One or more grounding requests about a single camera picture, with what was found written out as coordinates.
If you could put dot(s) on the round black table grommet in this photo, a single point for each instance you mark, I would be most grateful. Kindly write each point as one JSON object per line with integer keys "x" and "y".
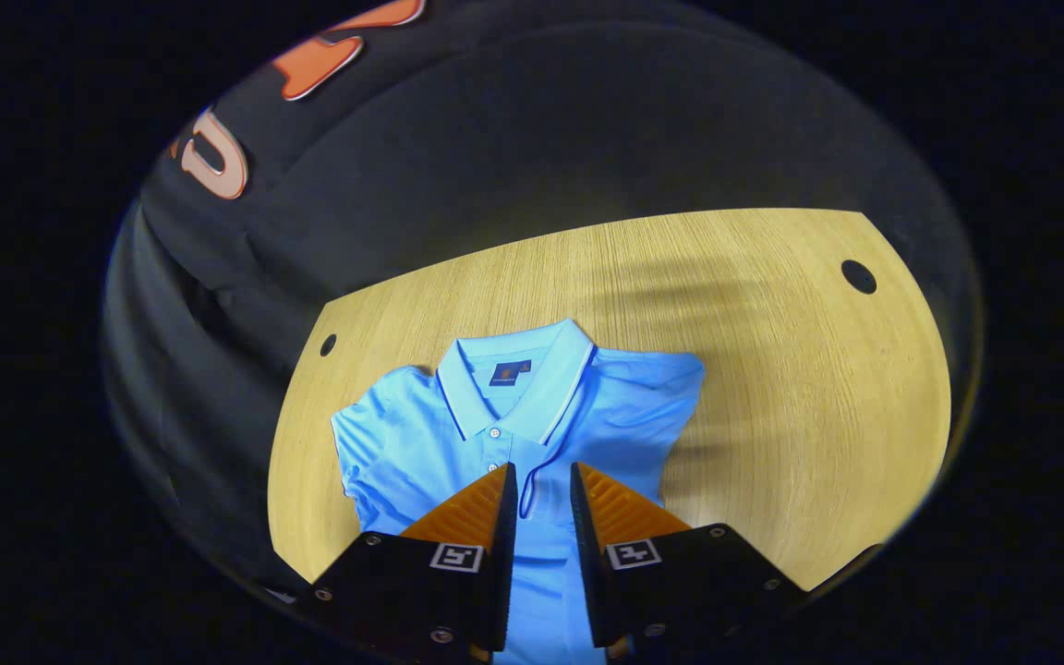
{"x": 859, "y": 276}
{"x": 328, "y": 344}

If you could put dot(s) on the light blue T-shirt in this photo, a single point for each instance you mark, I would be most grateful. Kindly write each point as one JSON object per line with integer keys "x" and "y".
{"x": 421, "y": 443}

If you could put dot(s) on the black backdrop cloth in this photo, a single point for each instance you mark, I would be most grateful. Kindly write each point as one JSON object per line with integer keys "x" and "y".
{"x": 495, "y": 139}

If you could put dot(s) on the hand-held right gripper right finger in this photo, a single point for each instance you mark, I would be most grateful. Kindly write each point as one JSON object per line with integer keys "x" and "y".
{"x": 587, "y": 573}

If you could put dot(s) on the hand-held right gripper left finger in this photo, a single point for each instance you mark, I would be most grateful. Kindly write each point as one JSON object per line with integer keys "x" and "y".
{"x": 504, "y": 573}

